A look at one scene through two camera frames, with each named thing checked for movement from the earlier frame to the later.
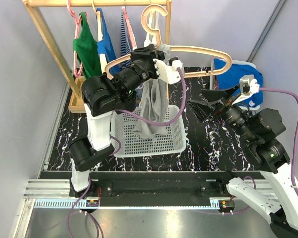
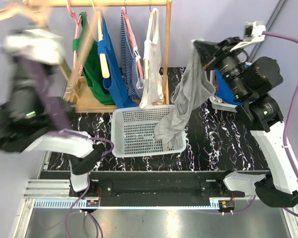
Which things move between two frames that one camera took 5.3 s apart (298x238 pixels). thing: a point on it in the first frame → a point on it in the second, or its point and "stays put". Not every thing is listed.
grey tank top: [153, 102] → [193, 88]
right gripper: [201, 108] → [210, 54]
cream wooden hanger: [100, 27] stays put
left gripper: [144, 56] → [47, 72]
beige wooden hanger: [163, 11] → [36, 10]
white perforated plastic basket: [174, 141] stays put
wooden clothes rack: [75, 98] stays put
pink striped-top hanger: [131, 35] stays put
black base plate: [150, 188] stays put
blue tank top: [106, 47] stays put
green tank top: [86, 46] stays put
